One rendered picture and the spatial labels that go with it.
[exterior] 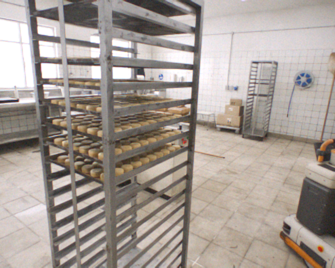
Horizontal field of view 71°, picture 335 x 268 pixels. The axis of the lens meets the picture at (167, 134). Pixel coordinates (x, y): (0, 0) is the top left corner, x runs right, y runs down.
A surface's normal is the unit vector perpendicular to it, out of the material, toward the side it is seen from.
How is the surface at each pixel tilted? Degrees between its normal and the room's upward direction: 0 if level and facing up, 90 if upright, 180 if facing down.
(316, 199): 90
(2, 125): 90
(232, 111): 91
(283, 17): 90
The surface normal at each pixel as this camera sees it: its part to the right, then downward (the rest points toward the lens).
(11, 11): 0.81, 0.18
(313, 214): -0.95, 0.04
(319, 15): -0.58, 0.18
